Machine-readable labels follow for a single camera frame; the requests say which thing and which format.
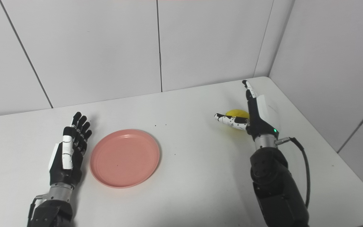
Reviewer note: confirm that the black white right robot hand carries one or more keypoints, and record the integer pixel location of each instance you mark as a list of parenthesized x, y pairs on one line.
[(258, 121)]

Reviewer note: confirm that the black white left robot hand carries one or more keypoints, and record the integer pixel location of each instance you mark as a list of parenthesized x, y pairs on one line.
[(60, 167)]

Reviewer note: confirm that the yellow lemon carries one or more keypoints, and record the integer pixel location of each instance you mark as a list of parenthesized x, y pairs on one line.
[(236, 113)]

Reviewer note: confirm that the pink round plate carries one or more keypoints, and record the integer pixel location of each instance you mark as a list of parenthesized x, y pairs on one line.
[(124, 158)]

